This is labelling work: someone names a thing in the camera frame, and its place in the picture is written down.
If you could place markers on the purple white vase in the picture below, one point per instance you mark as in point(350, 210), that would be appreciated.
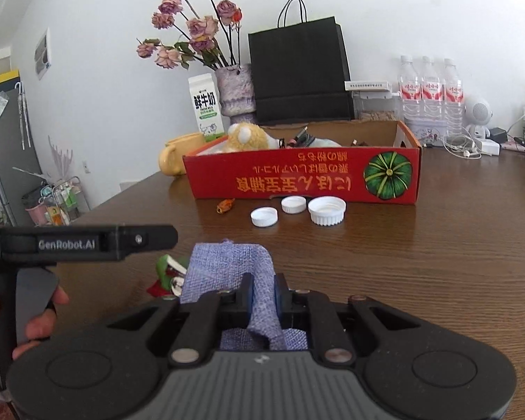
point(236, 92)

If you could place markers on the yellow white plush toy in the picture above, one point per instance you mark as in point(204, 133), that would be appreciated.
point(245, 138)

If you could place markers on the dried purple twigs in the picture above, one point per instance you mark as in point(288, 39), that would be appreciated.
point(61, 159)

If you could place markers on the purple cloth pouch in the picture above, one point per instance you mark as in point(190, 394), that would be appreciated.
point(227, 267)

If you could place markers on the white printed tin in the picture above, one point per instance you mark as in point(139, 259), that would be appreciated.
point(424, 131)

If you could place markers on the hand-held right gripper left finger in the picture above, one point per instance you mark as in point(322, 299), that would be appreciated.
point(248, 302)

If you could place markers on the white robot speaker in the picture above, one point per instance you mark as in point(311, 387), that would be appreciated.
point(477, 113)

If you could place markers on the yellow black box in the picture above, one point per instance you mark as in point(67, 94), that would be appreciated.
point(4, 79)

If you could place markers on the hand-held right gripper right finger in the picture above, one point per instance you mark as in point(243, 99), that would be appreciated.
point(281, 302)

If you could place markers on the grey refrigerator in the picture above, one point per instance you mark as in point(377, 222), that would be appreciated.
point(8, 153)

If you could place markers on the yellow mug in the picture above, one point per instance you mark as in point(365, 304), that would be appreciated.
point(175, 157)

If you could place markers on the red cardboard box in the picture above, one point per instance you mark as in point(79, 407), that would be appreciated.
point(288, 179)

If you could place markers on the clear snack container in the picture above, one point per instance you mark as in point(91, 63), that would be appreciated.
point(376, 107)

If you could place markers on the black power adapter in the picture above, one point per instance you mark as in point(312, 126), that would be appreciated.
point(498, 134)

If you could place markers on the dried pink roses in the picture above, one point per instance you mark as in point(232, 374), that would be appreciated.
point(201, 28)

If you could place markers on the white earphones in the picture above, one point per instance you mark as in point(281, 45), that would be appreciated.
point(466, 153)

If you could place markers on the small orange toy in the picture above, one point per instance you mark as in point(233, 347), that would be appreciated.
point(225, 207)

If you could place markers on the flat white box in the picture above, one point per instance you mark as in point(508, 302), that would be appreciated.
point(366, 85)

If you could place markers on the large white ribbed cap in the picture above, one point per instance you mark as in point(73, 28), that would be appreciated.
point(327, 211)

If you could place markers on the white milk carton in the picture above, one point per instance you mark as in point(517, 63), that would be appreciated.
point(205, 109)

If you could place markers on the white charger block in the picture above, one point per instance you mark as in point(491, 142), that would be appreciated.
point(490, 148)

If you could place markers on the white board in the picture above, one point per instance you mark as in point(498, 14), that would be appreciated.
point(127, 186)

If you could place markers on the white bottle cap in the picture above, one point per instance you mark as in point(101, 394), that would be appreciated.
point(294, 204)
point(264, 218)

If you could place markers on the white plastic bag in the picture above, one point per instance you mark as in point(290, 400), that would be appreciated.
point(326, 143)

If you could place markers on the black paper bag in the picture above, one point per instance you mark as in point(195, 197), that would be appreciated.
point(302, 70)

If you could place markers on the person's left hand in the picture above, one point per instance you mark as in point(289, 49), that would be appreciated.
point(39, 326)

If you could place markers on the red green fabric ornament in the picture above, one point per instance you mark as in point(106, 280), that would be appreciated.
point(166, 264)

